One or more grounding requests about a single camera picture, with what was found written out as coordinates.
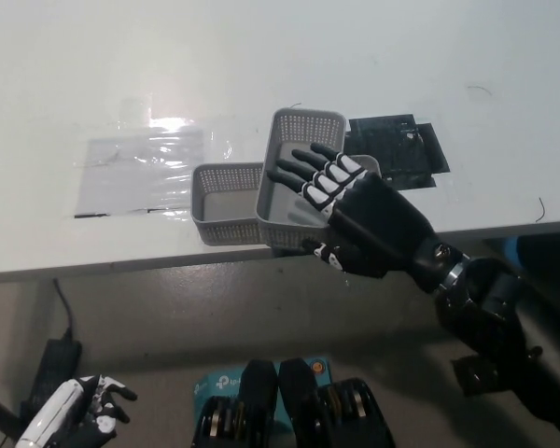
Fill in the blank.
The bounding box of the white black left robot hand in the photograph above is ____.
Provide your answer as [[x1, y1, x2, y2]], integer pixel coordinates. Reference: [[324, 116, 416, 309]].
[[16, 372, 139, 448]]

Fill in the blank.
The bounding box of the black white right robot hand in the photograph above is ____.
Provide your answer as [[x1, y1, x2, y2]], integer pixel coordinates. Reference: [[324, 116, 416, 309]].
[[264, 142, 471, 295]]

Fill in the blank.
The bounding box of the short grey perforated basket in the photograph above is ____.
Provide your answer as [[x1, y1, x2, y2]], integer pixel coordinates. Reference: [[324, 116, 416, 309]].
[[253, 107, 347, 249]]

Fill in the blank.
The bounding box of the teal tp-link box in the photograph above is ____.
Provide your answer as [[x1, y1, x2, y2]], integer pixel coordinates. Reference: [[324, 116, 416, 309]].
[[193, 357, 331, 424]]

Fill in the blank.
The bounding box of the black table leg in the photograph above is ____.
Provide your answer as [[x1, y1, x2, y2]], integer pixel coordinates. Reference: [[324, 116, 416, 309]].
[[0, 385, 22, 442]]

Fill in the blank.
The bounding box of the black patch mat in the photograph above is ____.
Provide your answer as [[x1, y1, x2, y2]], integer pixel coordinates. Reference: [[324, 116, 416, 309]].
[[343, 111, 452, 190]]

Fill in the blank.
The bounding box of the black tape strip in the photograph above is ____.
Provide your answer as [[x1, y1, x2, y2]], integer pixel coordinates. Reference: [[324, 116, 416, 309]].
[[270, 245, 309, 259]]

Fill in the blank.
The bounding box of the blue object under table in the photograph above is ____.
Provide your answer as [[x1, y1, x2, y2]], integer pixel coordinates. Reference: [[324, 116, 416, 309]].
[[501, 237, 523, 271]]

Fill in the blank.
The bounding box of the long grey perforated basket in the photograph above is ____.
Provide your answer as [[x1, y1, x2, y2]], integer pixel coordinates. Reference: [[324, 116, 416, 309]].
[[189, 155, 382, 246]]

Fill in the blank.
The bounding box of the black floor plate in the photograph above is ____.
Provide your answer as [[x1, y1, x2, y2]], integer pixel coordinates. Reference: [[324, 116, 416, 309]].
[[450, 354, 486, 399]]

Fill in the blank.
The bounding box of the clear film over grey sheet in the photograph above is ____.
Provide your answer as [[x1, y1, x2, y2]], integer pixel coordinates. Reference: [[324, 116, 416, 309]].
[[72, 116, 234, 220]]

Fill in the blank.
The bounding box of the black power cable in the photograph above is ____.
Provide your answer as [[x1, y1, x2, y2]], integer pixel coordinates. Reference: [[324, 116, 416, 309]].
[[51, 277, 75, 342]]

